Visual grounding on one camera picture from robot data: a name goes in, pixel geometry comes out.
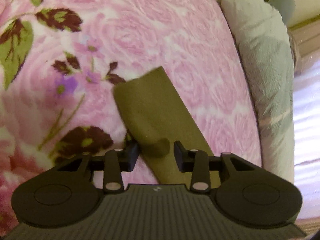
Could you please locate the olive green shirt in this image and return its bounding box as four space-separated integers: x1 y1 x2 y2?
113 67 212 187

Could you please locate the pink floral bed blanket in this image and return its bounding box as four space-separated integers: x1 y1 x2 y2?
1 0 261 235

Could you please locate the pink window curtain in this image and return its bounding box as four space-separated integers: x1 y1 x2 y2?
293 60 319 233

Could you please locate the grey and cream duvet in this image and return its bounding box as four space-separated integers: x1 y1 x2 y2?
221 0 295 183

